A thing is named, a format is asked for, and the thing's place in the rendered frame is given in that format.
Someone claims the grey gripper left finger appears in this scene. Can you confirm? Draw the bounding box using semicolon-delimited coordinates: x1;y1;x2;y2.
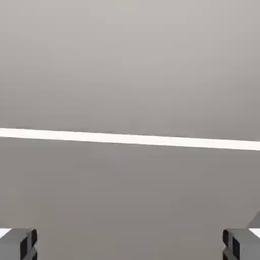
0;227;39;260

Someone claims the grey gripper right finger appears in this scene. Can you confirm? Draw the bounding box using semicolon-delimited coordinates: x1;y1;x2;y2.
222;227;260;260

